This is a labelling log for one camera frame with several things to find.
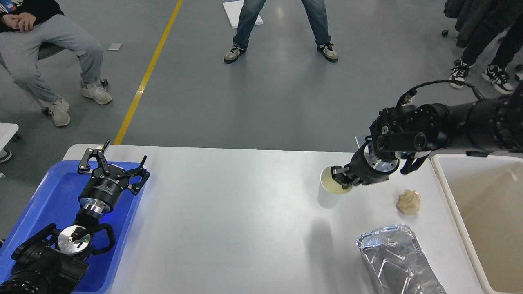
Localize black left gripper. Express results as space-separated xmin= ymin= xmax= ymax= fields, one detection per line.
xmin=77 ymin=139 xmax=151 ymax=214

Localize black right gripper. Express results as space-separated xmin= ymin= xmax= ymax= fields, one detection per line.
xmin=330 ymin=141 xmax=400 ymax=190

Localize white paper cup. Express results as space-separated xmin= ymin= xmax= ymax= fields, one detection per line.
xmin=317 ymin=166 xmax=353 ymax=209

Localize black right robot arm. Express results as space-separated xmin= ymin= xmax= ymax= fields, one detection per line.
xmin=329 ymin=83 xmax=523 ymax=190

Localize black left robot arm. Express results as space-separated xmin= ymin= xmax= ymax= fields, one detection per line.
xmin=1 ymin=141 xmax=151 ymax=294

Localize blue plastic tray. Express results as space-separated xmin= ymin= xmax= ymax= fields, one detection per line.
xmin=0 ymin=160 xmax=142 ymax=294

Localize crumpled beige paper ball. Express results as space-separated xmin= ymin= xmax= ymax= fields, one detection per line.
xmin=396 ymin=189 xmax=421 ymax=215

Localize aluminium foil tray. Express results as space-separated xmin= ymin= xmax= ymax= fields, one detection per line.
xmin=355 ymin=224 xmax=446 ymax=294

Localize white side table corner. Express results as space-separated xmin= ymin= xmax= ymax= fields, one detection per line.
xmin=0 ymin=123 xmax=21 ymax=156

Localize small paper on floor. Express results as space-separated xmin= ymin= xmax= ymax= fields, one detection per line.
xmin=107 ymin=43 xmax=123 ymax=51

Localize grey office chair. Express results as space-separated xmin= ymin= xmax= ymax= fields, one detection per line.
xmin=0 ymin=42 xmax=109 ymax=116

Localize beige plastic bin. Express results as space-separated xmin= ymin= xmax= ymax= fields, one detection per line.
xmin=431 ymin=153 xmax=523 ymax=294

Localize standing person blue jeans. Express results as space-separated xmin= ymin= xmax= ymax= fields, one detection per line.
xmin=224 ymin=0 xmax=339 ymax=64

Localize seated person grey trousers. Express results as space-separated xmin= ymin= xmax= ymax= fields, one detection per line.
xmin=0 ymin=0 xmax=112 ymax=127

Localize white board on floor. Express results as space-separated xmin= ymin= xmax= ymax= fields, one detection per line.
xmin=222 ymin=0 xmax=244 ymax=29

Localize office chair with coat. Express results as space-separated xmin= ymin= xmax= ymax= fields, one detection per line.
xmin=443 ymin=0 xmax=522 ymax=49

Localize person black white sneakers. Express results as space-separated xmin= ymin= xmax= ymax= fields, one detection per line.
xmin=449 ymin=0 xmax=523 ymax=95

